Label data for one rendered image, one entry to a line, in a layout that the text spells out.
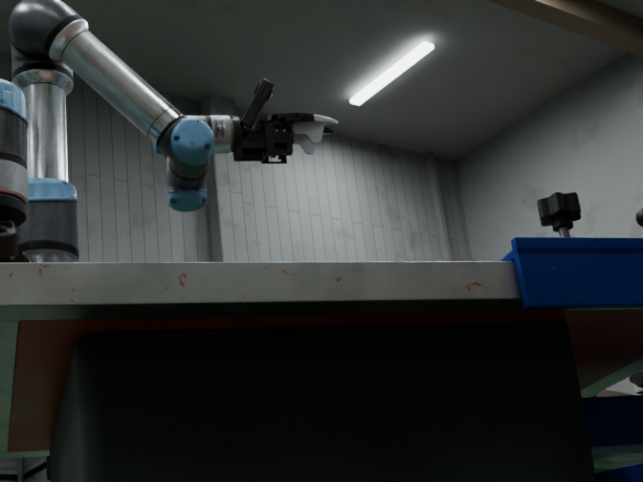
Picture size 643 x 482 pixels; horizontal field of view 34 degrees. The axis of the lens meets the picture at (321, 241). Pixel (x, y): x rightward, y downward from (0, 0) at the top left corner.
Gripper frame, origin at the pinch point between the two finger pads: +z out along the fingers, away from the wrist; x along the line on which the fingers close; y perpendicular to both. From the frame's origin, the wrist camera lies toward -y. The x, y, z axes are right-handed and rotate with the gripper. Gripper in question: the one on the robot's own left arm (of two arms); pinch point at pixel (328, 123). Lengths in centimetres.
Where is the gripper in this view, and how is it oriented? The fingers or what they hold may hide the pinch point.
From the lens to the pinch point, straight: 216.3
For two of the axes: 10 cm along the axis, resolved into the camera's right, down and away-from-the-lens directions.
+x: 2.1, -2.6, -9.4
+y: 0.8, 9.7, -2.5
